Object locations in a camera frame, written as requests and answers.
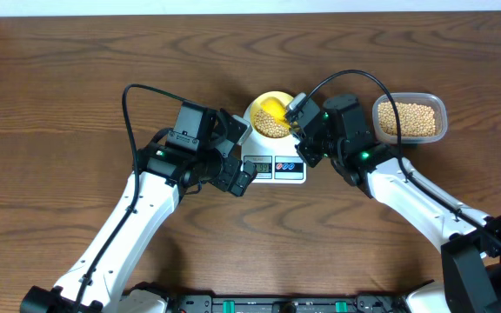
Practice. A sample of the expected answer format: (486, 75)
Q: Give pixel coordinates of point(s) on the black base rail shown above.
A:
(285, 303)

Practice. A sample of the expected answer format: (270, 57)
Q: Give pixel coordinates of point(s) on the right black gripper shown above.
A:
(303, 146)

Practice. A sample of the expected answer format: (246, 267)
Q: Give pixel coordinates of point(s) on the clear plastic container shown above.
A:
(413, 97)

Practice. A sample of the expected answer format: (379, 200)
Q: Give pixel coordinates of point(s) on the yellow plastic measuring scoop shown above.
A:
(274, 107)

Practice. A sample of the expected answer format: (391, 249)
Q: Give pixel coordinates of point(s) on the white digital kitchen scale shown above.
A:
(276, 159)

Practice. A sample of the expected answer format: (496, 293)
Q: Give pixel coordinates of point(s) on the soybeans in container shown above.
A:
(416, 120)

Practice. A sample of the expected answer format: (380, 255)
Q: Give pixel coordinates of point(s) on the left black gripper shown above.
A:
(223, 180)

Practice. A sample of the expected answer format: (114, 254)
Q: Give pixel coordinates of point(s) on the pale yellow bowl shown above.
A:
(255, 106)

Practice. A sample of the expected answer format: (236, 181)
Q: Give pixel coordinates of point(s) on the green tape strip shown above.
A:
(408, 145)

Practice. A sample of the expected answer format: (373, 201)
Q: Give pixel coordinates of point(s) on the soybeans in bowl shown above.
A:
(267, 125)

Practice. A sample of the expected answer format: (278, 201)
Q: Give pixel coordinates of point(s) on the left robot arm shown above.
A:
(176, 162)

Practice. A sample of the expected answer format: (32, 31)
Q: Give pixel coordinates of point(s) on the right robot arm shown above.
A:
(468, 240)

